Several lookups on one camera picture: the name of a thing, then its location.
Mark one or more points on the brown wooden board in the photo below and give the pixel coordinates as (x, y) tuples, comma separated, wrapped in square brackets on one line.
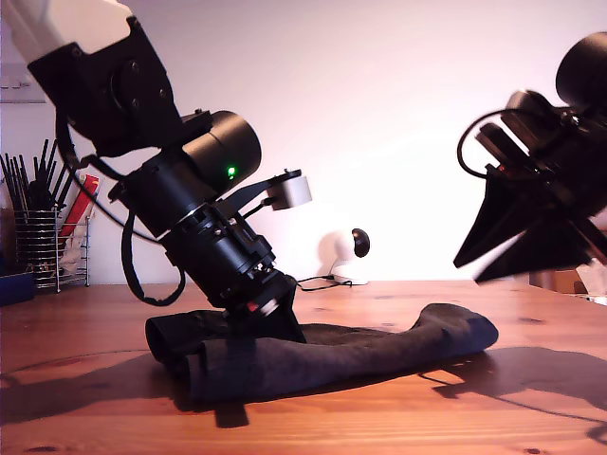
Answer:
[(5, 227)]

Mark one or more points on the dark grey underwear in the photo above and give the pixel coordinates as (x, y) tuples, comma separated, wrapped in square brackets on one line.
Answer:
[(341, 360)]

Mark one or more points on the red chopstick packet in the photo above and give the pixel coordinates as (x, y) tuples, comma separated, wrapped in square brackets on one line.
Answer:
[(76, 213)]

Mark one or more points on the white tissue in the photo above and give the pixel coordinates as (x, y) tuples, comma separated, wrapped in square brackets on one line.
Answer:
[(597, 282)]

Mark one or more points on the white light switch plate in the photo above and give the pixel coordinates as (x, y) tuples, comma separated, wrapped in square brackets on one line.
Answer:
[(14, 92)]

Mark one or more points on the white round security camera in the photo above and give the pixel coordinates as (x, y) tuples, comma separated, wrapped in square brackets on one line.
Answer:
[(341, 256)]

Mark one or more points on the blue box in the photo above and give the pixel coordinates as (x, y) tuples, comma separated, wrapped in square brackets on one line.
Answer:
[(16, 289)]

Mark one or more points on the black chopstick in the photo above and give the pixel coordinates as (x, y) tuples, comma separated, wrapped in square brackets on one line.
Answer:
[(21, 182), (68, 187), (42, 163), (10, 185), (61, 177), (25, 170), (51, 161), (14, 180)]

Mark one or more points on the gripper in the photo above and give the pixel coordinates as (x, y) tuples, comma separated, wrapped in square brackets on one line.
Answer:
[(218, 256)]

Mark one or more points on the white paper sleeve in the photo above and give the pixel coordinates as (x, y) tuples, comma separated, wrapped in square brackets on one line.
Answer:
[(75, 253)]

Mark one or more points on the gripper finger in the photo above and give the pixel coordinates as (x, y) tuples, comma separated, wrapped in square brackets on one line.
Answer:
[(498, 223), (545, 256)]

